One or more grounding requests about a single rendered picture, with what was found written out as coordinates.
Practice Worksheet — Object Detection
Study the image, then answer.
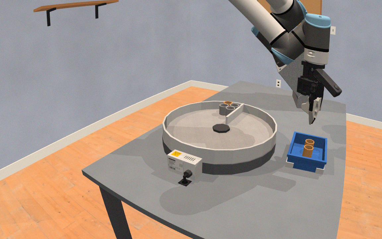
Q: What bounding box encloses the blue crate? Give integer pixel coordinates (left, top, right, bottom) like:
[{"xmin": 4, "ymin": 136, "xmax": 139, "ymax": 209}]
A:
[{"xmin": 285, "ymin": 132, "xmax": 327, "ymax": 174}]

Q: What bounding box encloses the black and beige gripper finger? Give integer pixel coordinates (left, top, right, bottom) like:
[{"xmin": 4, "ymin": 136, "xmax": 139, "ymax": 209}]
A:
[
  {"xmin": 312, "ymin": 93, "xmax": 324, "ymax": 124},
  {"xmin": 301, "ymin": 89, "xmax": 316, "ymax": 125}
]

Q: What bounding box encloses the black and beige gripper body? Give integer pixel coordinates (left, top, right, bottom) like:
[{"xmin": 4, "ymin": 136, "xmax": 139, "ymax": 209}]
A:
[{"xmin": 297, "ymin": 61, "xmax": 325, "ymax": 99}]

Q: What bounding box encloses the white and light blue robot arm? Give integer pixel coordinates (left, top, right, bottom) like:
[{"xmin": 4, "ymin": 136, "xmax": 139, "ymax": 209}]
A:
[{"xmin": 228, "ymin": 0, "xmax": 342, "ymax": 97}]

